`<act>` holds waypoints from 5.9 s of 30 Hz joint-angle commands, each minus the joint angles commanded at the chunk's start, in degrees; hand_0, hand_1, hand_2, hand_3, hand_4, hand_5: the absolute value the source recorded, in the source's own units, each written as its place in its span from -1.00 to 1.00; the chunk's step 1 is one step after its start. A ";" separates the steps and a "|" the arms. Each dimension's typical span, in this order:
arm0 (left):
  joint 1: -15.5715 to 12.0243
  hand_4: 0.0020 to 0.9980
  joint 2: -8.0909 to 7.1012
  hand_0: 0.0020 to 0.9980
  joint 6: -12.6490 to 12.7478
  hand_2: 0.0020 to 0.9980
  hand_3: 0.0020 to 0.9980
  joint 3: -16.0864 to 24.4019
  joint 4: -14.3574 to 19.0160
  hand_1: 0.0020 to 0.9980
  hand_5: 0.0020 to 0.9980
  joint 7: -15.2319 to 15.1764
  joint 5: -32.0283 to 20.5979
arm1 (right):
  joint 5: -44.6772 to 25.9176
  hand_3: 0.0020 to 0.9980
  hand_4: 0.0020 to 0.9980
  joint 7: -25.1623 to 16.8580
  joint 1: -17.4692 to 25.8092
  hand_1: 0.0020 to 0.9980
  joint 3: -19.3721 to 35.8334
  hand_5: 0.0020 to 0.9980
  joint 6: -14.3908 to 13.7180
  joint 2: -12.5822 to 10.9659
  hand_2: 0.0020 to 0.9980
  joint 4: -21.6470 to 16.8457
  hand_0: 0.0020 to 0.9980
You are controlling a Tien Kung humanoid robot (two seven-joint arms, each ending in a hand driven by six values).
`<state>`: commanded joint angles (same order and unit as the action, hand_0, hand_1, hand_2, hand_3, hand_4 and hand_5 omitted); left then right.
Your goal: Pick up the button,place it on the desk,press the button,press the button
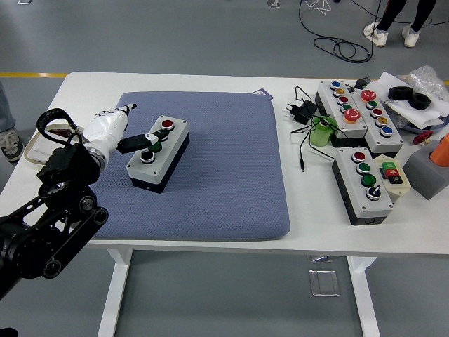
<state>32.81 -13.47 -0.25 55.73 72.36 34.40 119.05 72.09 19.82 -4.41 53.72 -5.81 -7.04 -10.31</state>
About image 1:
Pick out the clear floor plate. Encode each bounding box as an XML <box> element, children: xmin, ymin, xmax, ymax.
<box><xmin>308</xmin><ymin>268</ymin><xmax>341</xmax><ymax>298</ymax></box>

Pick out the green cup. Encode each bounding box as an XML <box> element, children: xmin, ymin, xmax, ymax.
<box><xmin>309</xmin><ymin>114</ymin><xmax>338</xmax><ymax>147</ymax></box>

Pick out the white table leg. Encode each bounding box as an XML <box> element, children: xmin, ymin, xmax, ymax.
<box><xmin>347</xmin><ymin>256</ymin><xmax>382</xmax><ymax>337</ymax></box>
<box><xmin>97</xmin><ymin>248</ymin><xmax>133</xmax><ymax>337</ymax></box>

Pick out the person in white shoes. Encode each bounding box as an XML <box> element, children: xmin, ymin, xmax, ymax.
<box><xmin>363</xmin><ymin>0</ymin><xmax>439</xmax><ymax>48</ymax></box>

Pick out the black foam ring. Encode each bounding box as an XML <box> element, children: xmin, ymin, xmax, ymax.
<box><xmin>410</xmin><ymin>93</ymin><xmax>432</xmax><ymax>110</ymax></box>
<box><xmin>387</xmin><ymin>86</ymin><xmax>415</xmax><ymax>101</ymax></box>

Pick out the blue-grey fabric mat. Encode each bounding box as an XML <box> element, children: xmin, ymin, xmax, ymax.
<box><xmin>91</xmin><ymin>91</ymin><xmax>292</xmax><ymax>242</ymax></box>

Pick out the grey block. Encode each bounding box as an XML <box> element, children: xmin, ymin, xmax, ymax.
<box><xmin>403</xmin><ymin>140</ymin><xmax>449</xmax><ymax>201</ymax></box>

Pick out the white wall switch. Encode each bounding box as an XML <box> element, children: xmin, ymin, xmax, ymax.
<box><xmin>29</xmin><ymin>136</ymin><xmax>58</xmax><ymax>161</ymax></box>

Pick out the blue round plate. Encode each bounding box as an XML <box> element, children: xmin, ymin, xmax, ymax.
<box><xmin>399</xmin><ymin>117</ymin><xmax>449</xmax><ymax>134</ymax></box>

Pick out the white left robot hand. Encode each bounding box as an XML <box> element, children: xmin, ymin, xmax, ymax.
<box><xmin>83</xmin><ymin>103</ymin><xmax>170</xmax><ymax>159</ymax></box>

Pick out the five-button box, red mushroom button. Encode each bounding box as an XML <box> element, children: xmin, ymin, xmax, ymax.
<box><xmin>314</xmin><ymin>80</ymin><xmax>368</xmax><ymax>147</ymax></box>
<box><xmin>350</xmin><ymin>89</ymin><xmax>405</xmax><ymax>154</ymax></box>

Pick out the black adapter cord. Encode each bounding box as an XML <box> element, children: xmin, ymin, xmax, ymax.
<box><xmin>290</xmin><ymin>86</ymin><xmax>340</xmax><ymax>173</ymax></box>

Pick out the clear bubble wrap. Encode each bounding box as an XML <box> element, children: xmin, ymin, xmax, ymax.
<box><xmin>398</xmin><ymin>65</ymin><xmax>449</xmax><ymax>113</ymax></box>

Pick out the orange cylinder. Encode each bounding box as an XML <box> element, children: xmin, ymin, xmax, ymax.
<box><xmin>430</xmin><ymin>132</ymin><xmax>449</xmax><ymax>169</ymax></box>

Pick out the black floor cable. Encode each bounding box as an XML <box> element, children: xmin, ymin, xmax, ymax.
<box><xmin>297</xmin><ymin>0</ymin><xmax>387</xmax><ymax>64</ymax></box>

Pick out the beige shallow tray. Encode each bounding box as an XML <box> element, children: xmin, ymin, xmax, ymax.
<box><xmin>23</xmin><ymin>121</ymin><xmax>76</xmax><ymax>166</ymax></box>

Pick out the black power adapter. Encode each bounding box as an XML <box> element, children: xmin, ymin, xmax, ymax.
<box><xmin>284</xmin><ymin>99</ymin><xmax>317</xmax><ymax>125</ymax></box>

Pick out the person in grey shoe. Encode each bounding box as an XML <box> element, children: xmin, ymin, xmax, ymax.
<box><xmin>0</xmin><ymin>79</ymin><xmax>25</xmax><ymax>163</ymax></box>

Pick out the cream three-button switch box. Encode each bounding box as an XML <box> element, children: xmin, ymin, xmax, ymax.
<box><xmin>372</xmin><ymin>154</ymin><xmax>411</xmax><ymax>203</ymax></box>

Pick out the grey four-button control box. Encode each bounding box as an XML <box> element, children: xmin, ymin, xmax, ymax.
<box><xmin>126</xmin><ymin>114</ymin><xmax>191</xmax><ymax>194</ymax></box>
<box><xmin>331</xmin><ymin>147</ymin><xmax>394</xmax><ymax>226</ymax></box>

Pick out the red valve knob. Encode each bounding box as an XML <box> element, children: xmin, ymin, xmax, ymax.
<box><xmin>413</xmin><ymin>130</ymin><xmax>435</xmax><ymax>145</ymax></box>

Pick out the white paper sheet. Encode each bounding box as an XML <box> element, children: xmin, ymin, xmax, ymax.
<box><xmin>361</xmin><ymin>71</ymin><xmax>449</xmax><ymax>129</ymax></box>

